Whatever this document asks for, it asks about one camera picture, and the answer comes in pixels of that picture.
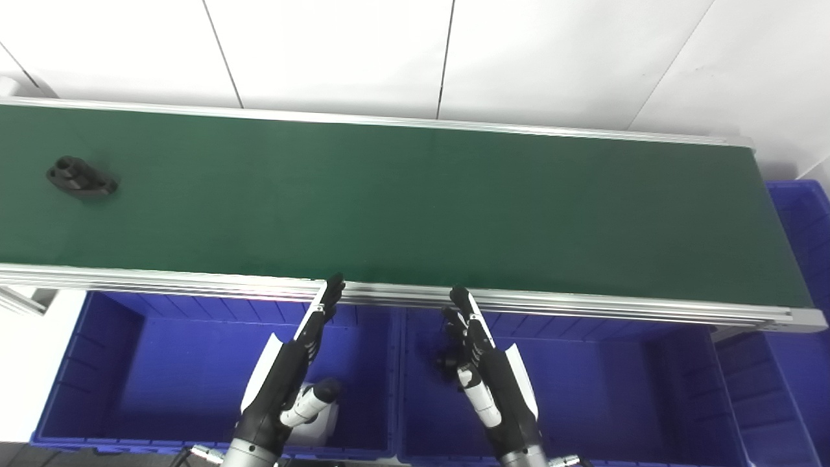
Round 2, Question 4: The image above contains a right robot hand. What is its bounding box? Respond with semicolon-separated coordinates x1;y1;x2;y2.
436;285;543;459

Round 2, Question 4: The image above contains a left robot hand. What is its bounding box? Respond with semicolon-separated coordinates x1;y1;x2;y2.
233;272;346;453

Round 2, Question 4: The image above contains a black flanged machine part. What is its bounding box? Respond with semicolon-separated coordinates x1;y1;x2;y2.
46;156;119;197

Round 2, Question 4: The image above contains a blue plastic bin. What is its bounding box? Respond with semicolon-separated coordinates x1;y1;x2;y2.
713;178;830;467
396;308;753;467
29;291;400;459

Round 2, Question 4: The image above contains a green conveyor belt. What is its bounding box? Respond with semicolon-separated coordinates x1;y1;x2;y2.
0;96;828;335
0;104;815;309

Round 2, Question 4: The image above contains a silver wrist cable plug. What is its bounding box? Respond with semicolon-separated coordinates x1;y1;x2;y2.
170;444;225;467

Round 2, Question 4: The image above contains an aluminium conveyor leg bracket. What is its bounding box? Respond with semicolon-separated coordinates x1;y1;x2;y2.
0;284;49;317

